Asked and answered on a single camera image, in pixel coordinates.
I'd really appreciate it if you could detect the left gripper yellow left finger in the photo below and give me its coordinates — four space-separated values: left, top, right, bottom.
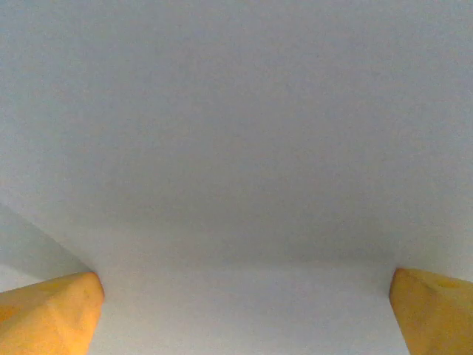
0 272 105 355

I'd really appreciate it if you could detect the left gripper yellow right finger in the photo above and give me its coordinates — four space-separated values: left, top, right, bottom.
389 268 473 355

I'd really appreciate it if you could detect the green paper sheet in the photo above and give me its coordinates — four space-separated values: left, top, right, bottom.
0 0 473 355

